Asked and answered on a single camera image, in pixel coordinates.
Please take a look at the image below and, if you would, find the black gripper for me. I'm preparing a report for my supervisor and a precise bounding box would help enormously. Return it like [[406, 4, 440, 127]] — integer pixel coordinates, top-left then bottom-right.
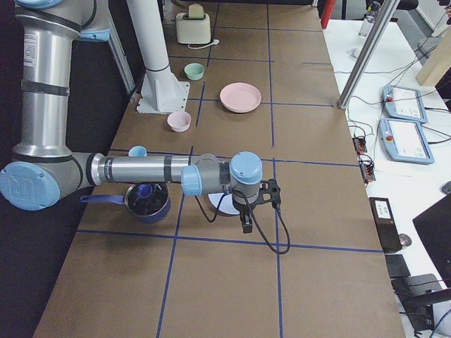
[[233, 200, 253, 233]]

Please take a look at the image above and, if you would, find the blue plate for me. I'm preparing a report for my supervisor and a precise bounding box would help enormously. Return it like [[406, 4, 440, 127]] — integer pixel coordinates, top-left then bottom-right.
[[208, 193, 239, 215]]

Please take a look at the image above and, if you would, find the pink plate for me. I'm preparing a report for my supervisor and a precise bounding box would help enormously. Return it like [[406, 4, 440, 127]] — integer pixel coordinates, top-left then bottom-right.
[[220, 82, 261, 113]]

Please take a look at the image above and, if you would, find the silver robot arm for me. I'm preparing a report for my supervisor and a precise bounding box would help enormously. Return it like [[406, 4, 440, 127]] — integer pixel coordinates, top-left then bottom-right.
[[1, 1, 264, 233]]

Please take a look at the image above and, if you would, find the dark blue saucepan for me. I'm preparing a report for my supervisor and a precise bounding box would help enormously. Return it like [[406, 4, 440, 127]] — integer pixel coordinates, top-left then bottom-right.
[[80, 183, 171, 224]]

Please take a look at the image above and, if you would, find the dark blue small cup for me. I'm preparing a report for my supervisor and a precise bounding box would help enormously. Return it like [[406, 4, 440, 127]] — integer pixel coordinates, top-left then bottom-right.
[[137, 184, 153, 199]]

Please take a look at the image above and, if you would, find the pink bowl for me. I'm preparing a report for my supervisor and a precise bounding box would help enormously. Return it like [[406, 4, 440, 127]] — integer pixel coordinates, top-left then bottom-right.
[[167, 111, 192, 132]]

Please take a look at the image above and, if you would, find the light blue cup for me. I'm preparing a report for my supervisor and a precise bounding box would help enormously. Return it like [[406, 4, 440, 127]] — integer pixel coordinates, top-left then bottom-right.
[[128, 146, 147, 157]]

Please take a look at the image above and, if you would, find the lower orange connector block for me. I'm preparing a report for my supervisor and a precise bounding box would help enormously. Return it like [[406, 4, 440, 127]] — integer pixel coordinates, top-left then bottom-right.
[[359, 161, 376, 184]]

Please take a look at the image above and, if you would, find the orange connector block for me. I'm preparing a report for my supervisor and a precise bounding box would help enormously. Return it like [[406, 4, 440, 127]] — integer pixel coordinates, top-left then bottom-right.
[[359, 161, 376, 184], [352, 136, 367, 154]]

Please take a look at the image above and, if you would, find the upper orange connector block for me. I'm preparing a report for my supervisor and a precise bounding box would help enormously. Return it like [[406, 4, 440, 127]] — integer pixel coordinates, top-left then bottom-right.
[[352, 136, 367, 154]]

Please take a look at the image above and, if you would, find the black power box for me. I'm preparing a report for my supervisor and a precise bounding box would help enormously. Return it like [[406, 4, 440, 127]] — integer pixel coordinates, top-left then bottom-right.
[[369, 197, 402, 254]]

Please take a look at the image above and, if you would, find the white support column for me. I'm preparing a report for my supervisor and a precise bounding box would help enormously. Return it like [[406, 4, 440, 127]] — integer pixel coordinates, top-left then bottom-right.
[[127, 0, 190, 114]]

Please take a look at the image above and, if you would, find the green bowl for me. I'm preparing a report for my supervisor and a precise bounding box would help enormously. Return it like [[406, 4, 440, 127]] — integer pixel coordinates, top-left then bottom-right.
[[184, 63, 204, 81]]

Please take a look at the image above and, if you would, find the near teach pendant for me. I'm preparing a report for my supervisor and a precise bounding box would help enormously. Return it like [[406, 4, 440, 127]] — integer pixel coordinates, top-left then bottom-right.
[[378, 118, 435, 165]]

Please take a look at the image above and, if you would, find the teach pendant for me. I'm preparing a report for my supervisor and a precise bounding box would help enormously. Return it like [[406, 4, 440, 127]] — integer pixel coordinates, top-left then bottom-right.
[[378, 118, 435, 165], [382, 84, 428, 124]]

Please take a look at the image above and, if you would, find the black monitor stand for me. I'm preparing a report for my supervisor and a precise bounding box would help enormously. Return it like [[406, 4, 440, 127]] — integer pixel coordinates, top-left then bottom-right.
[[385, 254, 450, 337]]

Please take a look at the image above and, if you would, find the black monitor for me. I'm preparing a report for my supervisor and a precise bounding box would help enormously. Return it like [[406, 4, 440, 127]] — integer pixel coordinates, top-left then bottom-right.
[[413, 195, 451, 287]]

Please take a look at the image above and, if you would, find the far teach pendant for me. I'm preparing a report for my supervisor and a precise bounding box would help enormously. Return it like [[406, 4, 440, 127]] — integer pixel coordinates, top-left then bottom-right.
[[382, 84, 428, 124]]

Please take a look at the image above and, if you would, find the cream toaster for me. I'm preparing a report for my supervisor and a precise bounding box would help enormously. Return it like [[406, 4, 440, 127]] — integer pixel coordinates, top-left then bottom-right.
[[175, 13, 219, 49]]

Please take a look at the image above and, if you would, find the toast slice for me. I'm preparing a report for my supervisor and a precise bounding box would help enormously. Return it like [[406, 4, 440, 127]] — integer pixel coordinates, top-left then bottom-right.
[[188, 4, 205, 20]]

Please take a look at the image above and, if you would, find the clear water bottle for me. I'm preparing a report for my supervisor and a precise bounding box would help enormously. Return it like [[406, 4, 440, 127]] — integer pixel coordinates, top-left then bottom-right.
[[359, 1, 381, 37]]

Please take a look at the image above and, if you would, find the wooden board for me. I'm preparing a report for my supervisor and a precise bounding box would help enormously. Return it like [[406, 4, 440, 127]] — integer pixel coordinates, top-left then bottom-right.
[[416, 25, 450, 87]]

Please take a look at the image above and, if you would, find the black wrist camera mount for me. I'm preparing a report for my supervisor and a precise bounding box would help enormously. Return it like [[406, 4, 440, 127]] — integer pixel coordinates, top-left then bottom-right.
[[256, 179, 281, 209]]

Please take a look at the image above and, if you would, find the black camera cable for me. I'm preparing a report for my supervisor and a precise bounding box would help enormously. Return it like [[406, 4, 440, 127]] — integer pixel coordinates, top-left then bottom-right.
[[195, 186, 290, 255]]

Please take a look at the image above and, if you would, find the aluminium frame post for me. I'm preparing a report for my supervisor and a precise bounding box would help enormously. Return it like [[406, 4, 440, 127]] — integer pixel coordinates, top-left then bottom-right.
[[338, 0, 400, 110]]

